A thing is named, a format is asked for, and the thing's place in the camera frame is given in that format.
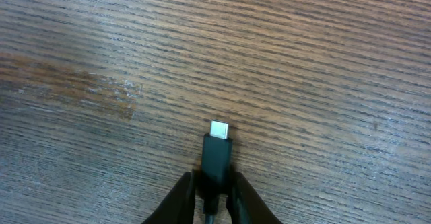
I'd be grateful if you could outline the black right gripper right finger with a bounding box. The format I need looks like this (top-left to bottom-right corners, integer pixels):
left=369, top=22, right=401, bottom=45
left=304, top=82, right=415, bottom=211
left=226, top=172, right=281, bottom=224

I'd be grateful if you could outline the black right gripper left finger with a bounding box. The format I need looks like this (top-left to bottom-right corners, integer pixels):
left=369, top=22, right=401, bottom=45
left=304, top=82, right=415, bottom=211
left=142, top=172, right=195, bottom=224

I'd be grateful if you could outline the black charger cable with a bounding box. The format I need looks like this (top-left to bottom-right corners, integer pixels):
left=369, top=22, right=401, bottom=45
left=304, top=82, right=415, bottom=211
left=201, top=119, right=234, bottom=224

